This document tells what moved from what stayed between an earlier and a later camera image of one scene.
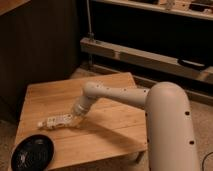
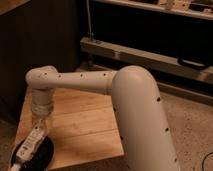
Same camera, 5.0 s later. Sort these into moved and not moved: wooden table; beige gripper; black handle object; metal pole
Moved: beige gripper
Not moved: metal pole; wooden table; black handle object
